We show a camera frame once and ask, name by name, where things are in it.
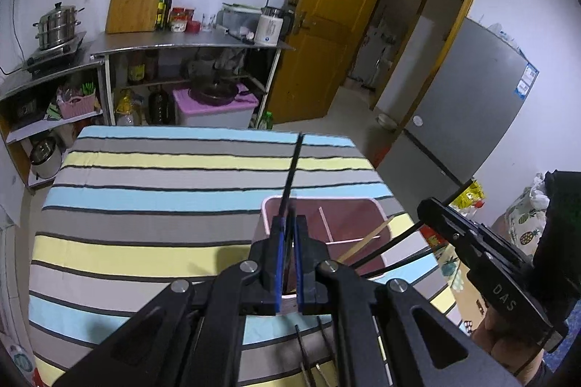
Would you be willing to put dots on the large dark glass jar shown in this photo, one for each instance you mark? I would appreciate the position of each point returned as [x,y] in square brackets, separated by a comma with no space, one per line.
[161,105]

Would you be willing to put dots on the small red container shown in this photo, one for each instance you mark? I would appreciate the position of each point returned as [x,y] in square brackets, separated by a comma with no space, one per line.
[194,27]

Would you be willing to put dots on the white floor bowl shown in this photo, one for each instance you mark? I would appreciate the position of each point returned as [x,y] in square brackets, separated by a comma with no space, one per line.
[386,120]

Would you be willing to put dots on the red lidded food container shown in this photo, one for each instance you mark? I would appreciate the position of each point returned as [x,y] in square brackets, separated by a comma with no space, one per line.
[180,19]

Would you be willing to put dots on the wooden stove cabinet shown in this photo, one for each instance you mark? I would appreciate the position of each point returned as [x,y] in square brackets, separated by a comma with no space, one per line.
[27,82]

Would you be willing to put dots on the yellow oil bottle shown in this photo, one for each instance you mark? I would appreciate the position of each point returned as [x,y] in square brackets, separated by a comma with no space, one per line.
[160,12]

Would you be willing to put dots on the purple lidded storage box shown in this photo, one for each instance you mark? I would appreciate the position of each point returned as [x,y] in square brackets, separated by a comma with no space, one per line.
[213,112]

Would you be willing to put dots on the black gas stove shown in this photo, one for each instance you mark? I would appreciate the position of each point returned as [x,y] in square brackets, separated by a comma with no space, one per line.
[54,53]

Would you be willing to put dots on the small pink woven basket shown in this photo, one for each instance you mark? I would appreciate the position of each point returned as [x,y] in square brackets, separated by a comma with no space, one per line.
[77,105]

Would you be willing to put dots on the pineapple print bag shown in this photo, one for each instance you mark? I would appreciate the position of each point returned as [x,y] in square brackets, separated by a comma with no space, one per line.
[526,228]

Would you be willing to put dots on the translucent plastic storage box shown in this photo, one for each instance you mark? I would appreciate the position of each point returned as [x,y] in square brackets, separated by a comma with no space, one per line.
[236,19]

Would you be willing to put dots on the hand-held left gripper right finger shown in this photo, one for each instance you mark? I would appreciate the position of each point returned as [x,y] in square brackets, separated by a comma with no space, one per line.
[300,269]

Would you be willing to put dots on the steel kitchen counter shelf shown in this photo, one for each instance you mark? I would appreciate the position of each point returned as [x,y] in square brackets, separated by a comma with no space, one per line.
[181,42]

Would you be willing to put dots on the pink plastic utensil basket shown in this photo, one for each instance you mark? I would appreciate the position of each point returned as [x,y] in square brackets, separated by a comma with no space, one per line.
[358,219]

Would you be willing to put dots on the black wok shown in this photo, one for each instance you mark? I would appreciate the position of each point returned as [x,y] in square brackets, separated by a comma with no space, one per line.
[213,92]

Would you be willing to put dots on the steel rice cooker pot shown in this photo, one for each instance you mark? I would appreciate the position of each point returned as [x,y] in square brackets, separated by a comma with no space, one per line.
[45,157]

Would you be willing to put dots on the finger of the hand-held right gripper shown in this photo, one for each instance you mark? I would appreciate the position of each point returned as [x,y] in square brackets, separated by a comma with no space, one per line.
[442,219]

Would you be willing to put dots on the steel steamer pot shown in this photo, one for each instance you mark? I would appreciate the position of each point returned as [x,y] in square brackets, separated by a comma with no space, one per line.
[56,26]

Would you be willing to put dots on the clear drinking glass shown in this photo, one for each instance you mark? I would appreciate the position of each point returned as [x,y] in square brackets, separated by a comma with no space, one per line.
[207,22]

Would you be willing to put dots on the person's right hand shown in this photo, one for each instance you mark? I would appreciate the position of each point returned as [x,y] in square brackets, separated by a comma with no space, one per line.
[504,346]

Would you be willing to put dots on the dark oil bottle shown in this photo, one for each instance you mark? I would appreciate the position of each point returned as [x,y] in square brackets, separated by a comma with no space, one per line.
[168,10]

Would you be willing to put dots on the yellow wooden door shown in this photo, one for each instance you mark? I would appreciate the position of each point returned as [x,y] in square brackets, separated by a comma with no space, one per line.
[331,28]

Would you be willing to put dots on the grey refrigerator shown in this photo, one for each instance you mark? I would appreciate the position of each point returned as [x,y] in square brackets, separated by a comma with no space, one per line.
[467,105]

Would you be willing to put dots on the yellow snack bags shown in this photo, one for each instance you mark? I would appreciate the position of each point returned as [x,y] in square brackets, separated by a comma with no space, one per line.
[467,196]

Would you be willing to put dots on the striped tablecloth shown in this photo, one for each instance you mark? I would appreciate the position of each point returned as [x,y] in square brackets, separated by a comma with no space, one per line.
[136,187]

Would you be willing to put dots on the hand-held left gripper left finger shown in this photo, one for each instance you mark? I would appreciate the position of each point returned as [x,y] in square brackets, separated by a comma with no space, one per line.
[278,269]

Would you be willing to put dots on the green bottle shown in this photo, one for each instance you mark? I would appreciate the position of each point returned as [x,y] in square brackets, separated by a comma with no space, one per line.
[267,120]

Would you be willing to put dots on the cartoon printed table cover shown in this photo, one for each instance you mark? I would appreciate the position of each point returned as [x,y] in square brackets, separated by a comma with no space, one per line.
[449,271]

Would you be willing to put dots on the large yellow oil jug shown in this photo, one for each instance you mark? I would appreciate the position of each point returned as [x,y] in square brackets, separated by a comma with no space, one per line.
[125,110]

